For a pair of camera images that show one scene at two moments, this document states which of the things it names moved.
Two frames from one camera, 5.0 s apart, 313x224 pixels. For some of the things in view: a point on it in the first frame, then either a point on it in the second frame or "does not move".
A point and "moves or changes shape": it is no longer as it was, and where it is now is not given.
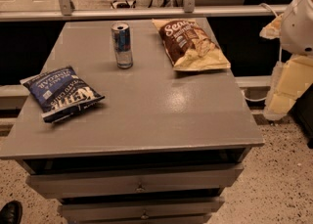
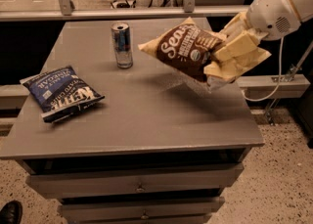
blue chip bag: x=60 y=92 does not move
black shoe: x=11 y=212 does not move
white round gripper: x=298 y=25 to x=271 y=16
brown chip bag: x=189 y=47 moves or changes shape
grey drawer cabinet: x=159 y=148 does not move
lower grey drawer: x=142 y=210 does not move
